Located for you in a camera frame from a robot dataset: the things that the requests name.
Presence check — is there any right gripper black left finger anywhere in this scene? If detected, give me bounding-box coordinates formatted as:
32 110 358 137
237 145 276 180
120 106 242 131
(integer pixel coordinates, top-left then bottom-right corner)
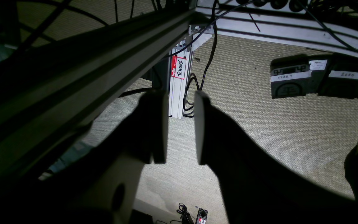
39 90 168 224

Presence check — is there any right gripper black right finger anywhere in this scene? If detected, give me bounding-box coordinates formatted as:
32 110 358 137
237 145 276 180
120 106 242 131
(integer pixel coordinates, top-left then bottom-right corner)
194 91 358 224

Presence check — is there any black foot pedal start label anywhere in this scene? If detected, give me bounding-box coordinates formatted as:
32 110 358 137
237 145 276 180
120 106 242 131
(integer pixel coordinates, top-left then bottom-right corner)
270 54 332 98

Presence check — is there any black foot pedal zero label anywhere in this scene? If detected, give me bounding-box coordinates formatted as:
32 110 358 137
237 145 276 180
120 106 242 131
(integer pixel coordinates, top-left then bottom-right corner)
317 54 358 99

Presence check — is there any black cable on carpet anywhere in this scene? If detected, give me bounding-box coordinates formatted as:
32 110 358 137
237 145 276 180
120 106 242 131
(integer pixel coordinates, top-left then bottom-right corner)
183 0 218 118

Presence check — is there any aluminium frame leg with label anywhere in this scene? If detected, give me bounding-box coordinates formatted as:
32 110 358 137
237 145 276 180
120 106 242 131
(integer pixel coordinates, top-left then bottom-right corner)
168 25 212 119

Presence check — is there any aluminium table frame rail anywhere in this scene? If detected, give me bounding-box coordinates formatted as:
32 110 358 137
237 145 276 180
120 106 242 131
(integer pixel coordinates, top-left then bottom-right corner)
195 0 358 63

